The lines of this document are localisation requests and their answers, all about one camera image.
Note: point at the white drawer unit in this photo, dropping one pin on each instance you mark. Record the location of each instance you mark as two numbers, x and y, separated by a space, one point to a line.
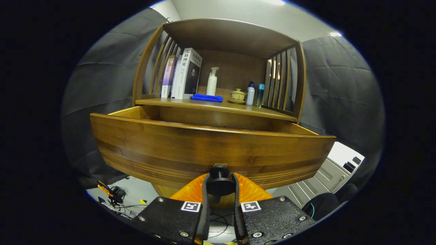
330 173

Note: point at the wooden countertop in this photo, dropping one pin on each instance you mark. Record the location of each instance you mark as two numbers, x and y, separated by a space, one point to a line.
218 106

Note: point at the thick white book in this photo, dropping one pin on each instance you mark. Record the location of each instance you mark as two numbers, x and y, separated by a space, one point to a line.
185 75

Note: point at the wooden cabinet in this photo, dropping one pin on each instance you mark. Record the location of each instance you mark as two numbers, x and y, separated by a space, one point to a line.
231 37

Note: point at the large ceiling light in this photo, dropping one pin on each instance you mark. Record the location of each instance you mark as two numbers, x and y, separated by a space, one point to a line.
274 1

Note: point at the small ceiling light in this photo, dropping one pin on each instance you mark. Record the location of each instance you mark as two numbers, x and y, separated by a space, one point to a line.
335 34

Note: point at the yellow lidded teacup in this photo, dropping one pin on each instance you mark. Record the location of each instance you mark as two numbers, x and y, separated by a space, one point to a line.
237 95

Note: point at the blue folded cloth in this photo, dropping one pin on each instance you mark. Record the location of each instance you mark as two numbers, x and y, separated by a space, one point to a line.
206 98

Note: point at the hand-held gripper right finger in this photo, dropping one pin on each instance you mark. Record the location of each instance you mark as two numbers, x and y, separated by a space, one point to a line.
237 214

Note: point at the wooden drawer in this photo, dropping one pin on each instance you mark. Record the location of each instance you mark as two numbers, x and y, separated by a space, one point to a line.
170 149

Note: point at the clear teal bottle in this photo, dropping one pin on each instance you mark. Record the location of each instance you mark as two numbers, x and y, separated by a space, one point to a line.
260 97

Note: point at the purple book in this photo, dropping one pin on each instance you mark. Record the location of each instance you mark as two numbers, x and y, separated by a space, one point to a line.
168 75

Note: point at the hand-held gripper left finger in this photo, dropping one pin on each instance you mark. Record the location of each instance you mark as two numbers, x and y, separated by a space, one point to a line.
205 214

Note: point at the white bottle with blue cap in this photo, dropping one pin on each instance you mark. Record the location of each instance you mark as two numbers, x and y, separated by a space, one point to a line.
250 95

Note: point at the white pump bottle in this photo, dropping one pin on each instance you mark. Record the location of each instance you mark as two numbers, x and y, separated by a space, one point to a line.
211 85

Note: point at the orange black tool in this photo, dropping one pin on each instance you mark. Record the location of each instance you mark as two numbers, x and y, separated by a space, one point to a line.
104 188

